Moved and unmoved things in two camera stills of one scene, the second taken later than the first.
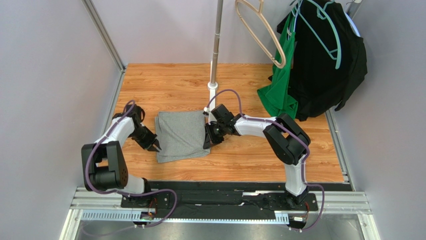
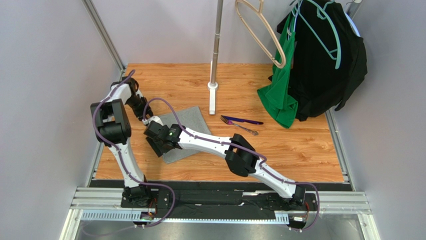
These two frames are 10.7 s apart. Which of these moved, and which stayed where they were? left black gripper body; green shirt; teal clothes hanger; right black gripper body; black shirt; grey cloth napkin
Moved: left black gripper body; right black gripper body
Stayed: grey cloth napkin; teal clothes hanger; green shirt; black shirt
